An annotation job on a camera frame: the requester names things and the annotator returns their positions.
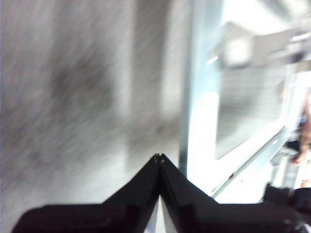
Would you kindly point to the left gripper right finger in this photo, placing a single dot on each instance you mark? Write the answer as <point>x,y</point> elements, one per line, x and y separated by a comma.
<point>218,218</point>

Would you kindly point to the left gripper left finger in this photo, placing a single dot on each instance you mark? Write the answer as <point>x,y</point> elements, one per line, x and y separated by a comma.
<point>109,218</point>

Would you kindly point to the cream glass oven door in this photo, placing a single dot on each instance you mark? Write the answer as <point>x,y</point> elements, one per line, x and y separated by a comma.
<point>204,121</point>

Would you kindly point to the yellow corn cob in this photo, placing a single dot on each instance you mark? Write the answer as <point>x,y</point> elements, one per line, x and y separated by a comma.
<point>306,136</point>

